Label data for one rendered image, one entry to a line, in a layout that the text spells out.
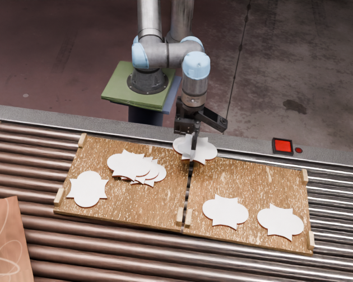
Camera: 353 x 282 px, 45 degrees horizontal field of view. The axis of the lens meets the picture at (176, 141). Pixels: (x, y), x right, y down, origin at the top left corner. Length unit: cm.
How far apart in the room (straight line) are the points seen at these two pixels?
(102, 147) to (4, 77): 209
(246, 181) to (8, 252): 81
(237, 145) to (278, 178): 22
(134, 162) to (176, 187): 17
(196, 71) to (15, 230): 66
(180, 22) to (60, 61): 212
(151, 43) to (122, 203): 52
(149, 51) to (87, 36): 274
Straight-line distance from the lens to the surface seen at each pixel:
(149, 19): 136
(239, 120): 323
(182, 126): 134
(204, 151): 143
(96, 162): 154
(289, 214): 148
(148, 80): 187
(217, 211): 142
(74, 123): 172
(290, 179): 160
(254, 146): 170
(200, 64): 119
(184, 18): 169
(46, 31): 411
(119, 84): 194
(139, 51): 129
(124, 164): 149
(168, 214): 140
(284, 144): 173
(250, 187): 152
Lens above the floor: 207
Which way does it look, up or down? 44 degrees down
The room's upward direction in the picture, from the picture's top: 8 degrees clockwise
